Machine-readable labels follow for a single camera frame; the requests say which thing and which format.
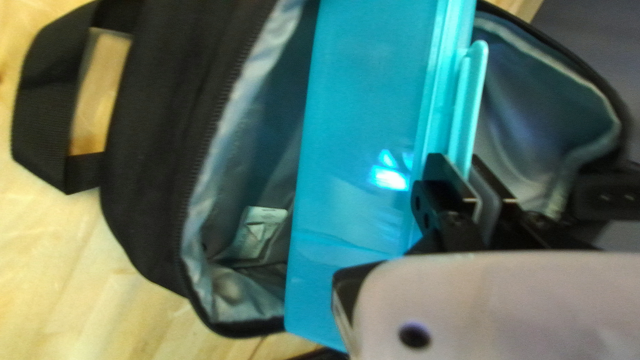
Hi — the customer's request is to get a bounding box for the black backpack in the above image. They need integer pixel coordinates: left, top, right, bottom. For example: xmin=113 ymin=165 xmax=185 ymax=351
xmin=10 ymin=0 xmax=632 ymax=360

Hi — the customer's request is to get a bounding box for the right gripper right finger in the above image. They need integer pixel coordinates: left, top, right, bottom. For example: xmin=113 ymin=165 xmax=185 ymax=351
xmin=572 ymin=160 xmax=640 ymax=222

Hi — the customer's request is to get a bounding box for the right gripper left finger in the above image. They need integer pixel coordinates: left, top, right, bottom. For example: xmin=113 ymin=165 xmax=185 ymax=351
xmin=411 ymin=152 xmax=503 ymax=254

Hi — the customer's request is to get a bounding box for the translucent teal lunch box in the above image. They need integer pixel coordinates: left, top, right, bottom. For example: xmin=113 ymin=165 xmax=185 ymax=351
xmin=284 ymin=0 xmax=490 ymax=352

